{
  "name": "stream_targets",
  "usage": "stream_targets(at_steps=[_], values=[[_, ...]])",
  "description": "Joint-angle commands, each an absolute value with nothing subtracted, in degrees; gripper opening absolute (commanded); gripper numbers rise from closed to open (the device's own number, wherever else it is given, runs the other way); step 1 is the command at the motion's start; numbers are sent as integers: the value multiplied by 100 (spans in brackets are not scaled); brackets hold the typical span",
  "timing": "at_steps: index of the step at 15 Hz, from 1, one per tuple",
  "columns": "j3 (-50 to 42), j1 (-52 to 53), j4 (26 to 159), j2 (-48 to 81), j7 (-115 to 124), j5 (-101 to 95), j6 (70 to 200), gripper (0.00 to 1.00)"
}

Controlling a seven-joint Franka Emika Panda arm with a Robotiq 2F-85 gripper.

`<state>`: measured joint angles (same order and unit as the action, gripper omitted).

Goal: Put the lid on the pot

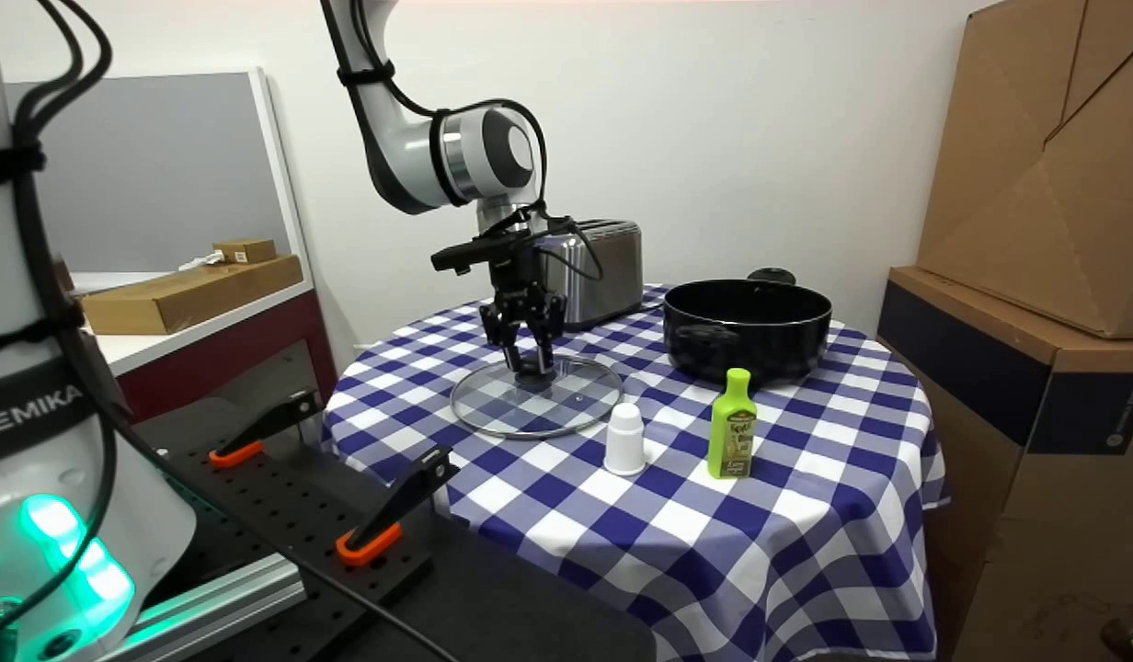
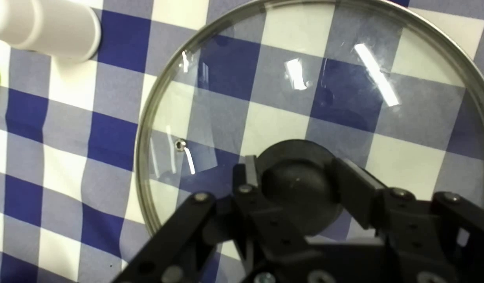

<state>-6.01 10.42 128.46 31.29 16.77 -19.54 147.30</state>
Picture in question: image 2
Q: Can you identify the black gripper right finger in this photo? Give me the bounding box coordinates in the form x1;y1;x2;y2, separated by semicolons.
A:
328;155;484;283

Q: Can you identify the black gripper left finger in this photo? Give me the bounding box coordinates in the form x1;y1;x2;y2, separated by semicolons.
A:
112;155;309;283

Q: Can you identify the glass pot lid black knob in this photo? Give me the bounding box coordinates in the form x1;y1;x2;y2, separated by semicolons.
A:
134;0;484;248

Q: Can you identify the blue white checkered tablecloth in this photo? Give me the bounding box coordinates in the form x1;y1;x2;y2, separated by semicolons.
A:
0;0;484;283

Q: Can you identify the white plastic bottle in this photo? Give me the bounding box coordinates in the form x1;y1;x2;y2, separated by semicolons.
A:
0;0;103;64

